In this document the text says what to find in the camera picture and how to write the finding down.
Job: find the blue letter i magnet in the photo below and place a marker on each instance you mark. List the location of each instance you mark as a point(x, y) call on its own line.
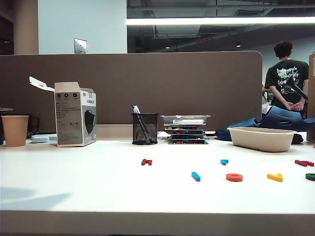
point(196, 176)

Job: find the orange letter o magnet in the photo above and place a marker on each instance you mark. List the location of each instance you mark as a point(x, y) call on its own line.
point(234, 179)

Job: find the yellow letter magnet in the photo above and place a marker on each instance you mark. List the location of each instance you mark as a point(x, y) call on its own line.
point(274, 177)

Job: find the green letter o magnet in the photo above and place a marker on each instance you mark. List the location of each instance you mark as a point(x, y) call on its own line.
point(311, 177)

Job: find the letter magnet pack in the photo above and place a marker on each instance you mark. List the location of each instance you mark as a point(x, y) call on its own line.
point(186, 136)
point(184, 127)
point(185, 132)
point(187, 141)

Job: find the red letter h magnet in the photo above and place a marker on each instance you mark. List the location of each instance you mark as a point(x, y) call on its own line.
point(146, 162)

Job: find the blue letter r magnet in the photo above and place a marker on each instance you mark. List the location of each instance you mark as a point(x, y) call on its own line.
point(223, 162)

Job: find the dark red wide letter magnet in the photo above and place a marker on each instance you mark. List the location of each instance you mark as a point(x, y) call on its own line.
point(303, 163)

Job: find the black mesh pen holder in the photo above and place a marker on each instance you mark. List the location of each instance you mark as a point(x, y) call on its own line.
point(145, 132)

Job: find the black white marker pen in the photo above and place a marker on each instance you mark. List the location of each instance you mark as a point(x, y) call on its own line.
point(135, 109)

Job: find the clear plastic case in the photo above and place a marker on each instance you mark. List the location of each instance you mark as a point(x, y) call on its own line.
point(185, 120)

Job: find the brown desk partition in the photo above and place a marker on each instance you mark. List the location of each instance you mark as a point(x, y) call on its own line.
point(172, 86)

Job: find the white grey mask box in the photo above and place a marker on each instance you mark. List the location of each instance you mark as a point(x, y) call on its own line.
point(70, 118)

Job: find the beige oval pulp tray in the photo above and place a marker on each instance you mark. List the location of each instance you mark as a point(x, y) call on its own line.
point(261, 141)

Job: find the white ceiling light strip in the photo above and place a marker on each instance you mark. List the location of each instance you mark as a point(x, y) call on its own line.
point(221, 20)

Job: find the white earbuds case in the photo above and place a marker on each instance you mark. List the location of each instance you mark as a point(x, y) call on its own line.
point(40, 139)

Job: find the person in dark t-shirt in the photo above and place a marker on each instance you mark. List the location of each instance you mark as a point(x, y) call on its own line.
point(285, 73)

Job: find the black angled bar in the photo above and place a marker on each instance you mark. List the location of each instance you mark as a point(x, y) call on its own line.
point(292, 86)

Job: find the brown paper cup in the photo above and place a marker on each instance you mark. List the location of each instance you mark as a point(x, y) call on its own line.
point(15, 131)

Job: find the metal wall plate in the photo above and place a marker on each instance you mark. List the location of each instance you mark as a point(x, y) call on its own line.
point(80, 46)

